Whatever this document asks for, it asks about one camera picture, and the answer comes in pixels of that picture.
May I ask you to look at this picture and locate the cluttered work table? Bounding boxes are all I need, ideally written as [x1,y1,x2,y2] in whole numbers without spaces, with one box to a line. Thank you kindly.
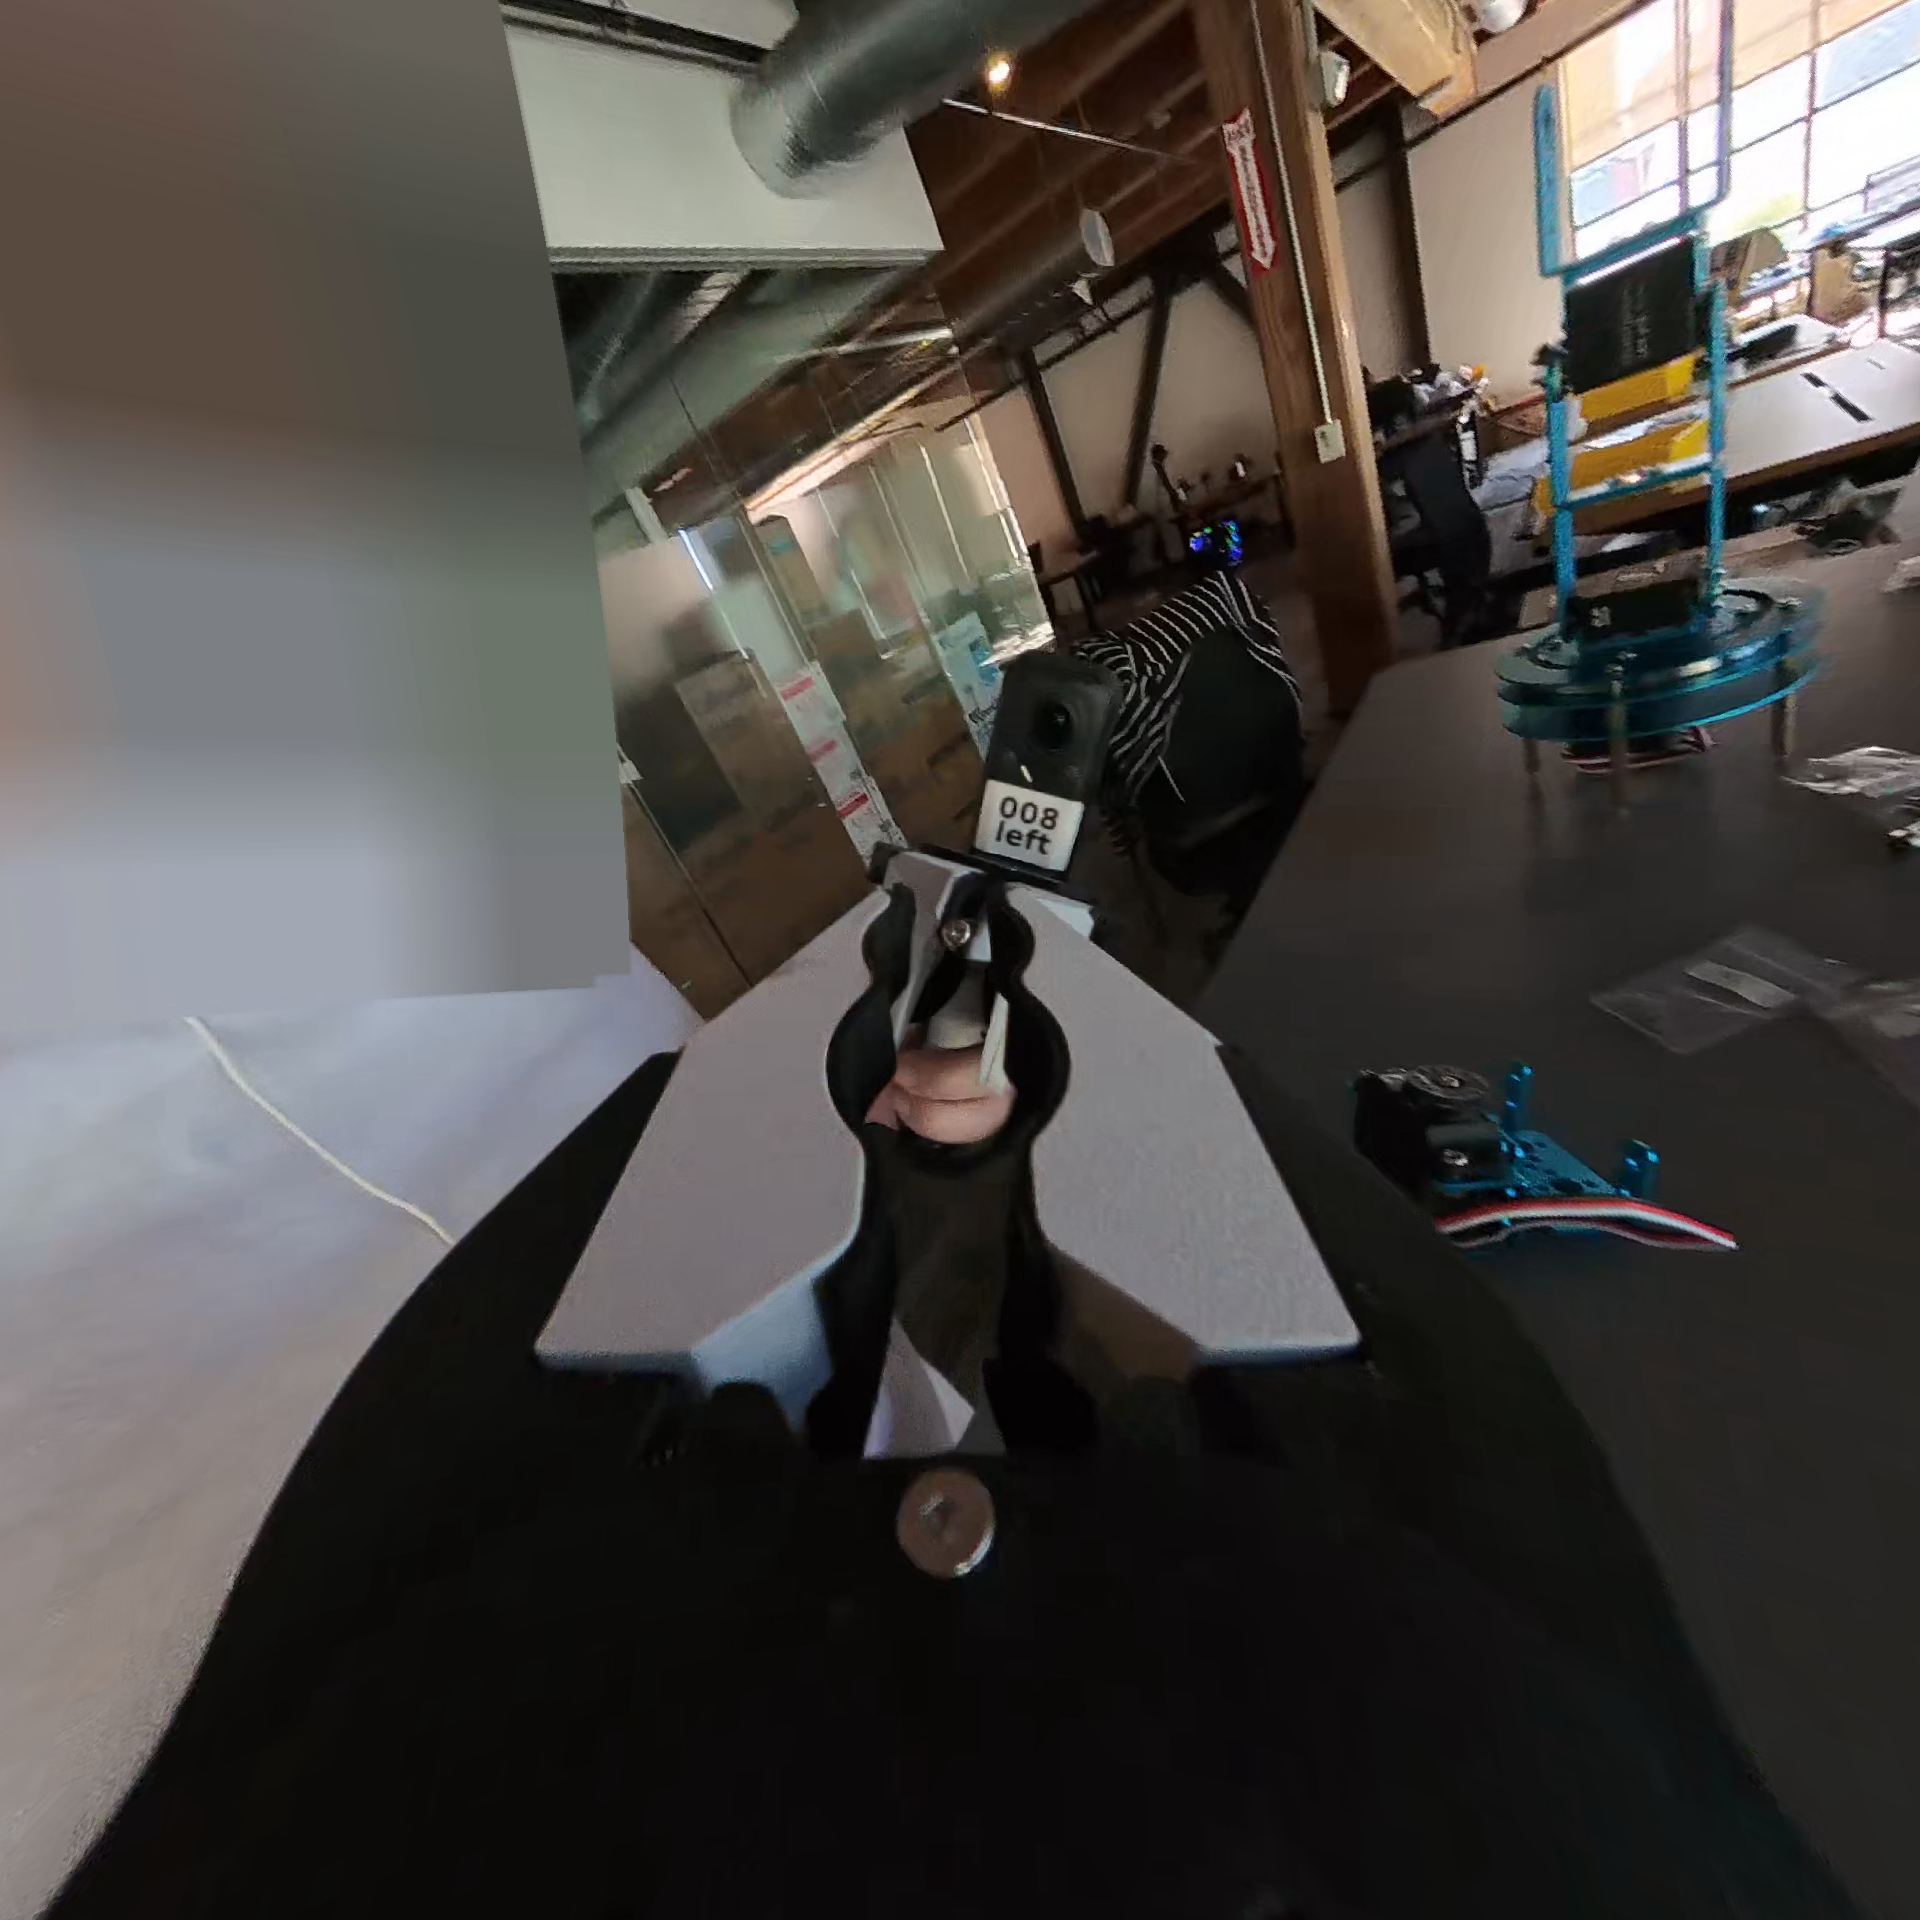
[1472,337,1920,547]

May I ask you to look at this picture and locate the person's left hand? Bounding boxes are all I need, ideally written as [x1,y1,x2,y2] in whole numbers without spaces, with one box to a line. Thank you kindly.
[859,1051,1048,1375]

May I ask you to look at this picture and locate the wooden support post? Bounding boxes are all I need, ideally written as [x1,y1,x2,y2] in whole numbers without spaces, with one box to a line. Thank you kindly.
[1193,0,1407,729]

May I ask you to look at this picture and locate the dark desk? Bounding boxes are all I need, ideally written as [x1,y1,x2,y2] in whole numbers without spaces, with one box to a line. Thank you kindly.
[1196,454,1920,1920]

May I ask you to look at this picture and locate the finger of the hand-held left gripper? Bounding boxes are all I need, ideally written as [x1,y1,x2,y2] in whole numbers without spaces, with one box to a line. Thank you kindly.
[890,885,937,1059]
[969,912,1018,1098]

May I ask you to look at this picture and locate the black office chair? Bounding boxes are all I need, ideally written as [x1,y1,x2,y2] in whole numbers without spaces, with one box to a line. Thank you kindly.
[1372,431,1502,636]

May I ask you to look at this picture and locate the red white hanging banner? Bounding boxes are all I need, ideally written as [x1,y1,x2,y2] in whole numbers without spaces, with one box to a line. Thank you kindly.
[1216,108,1282,277]

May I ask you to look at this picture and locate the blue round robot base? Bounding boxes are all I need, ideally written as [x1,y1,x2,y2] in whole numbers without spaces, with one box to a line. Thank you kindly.
[1491,81,1832,818]

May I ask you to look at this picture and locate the silver air duct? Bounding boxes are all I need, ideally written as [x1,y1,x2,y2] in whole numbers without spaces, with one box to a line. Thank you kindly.
[735,0,1175,203]

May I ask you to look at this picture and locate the flat clear bag with nuts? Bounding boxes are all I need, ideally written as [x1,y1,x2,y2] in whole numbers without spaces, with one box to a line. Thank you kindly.
[1590,924,1863,1057]

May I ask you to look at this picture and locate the large glass window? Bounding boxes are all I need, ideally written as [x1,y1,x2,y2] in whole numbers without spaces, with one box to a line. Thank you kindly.
[1556,0,1920,272]

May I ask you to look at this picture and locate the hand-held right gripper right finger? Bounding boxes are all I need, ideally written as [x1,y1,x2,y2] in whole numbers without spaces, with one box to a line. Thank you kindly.
[987,890,1360,1453]

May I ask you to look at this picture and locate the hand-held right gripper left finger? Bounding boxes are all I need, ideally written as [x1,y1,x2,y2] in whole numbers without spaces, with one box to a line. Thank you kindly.
[534,890,912,1453]

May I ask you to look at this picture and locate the blue metal servo bracket assembly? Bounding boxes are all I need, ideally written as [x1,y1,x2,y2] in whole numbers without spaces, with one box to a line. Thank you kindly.
[1352,1059,1670,1241]

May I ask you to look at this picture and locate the thin servo cable with plug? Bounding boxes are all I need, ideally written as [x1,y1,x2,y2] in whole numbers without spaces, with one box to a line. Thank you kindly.
[1430,1195,1742,1253]

